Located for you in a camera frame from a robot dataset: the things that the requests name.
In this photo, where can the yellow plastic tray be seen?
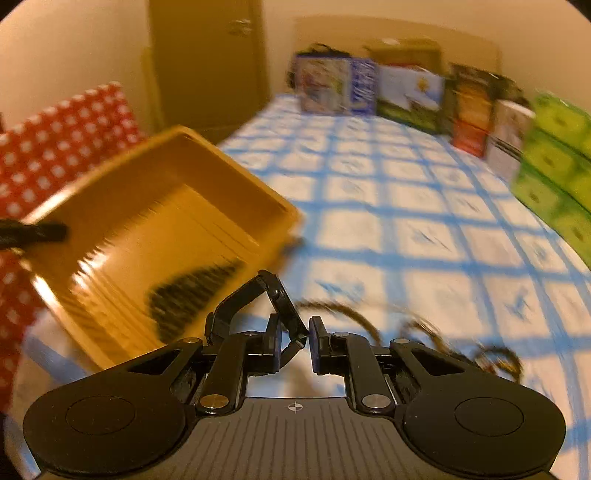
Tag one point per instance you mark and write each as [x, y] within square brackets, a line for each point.
[152, 217]

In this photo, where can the red checkered cloth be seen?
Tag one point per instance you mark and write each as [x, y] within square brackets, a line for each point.
[69, 124]

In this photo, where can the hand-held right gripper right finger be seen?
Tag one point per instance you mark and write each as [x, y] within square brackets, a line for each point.
[316, 342]

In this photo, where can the orange instant noodle bowl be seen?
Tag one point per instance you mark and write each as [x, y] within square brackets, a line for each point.
[471, 108]

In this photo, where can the blue milk carton box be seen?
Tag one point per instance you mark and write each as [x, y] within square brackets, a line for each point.
[323, 85]

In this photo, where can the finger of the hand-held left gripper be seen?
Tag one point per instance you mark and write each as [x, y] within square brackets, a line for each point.
[32, 233]

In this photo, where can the wooden headboard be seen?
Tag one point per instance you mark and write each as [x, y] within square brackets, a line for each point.
[471, 41]

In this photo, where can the stack of green tissue packs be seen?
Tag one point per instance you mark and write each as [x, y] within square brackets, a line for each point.
[554, 161]

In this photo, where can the black bag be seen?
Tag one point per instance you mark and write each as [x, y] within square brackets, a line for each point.
[323, 48]

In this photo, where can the wooden door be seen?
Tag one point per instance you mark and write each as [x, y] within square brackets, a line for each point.
[207, 69]

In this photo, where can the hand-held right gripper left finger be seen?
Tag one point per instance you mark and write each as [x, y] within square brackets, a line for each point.
[273, 345]

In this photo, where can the black instant noodle bowl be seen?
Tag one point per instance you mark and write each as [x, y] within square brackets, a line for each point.
[480, 76]

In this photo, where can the white green milk box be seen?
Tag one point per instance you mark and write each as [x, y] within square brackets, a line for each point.
[408, 99]

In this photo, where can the brown cardboard box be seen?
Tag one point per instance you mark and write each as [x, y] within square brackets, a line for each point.
[406, 51]

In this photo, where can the white product box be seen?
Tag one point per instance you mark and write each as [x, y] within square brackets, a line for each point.
[508, 138]

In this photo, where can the red instant noodle bowl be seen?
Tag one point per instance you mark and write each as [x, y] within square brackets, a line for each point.
[468, 138]

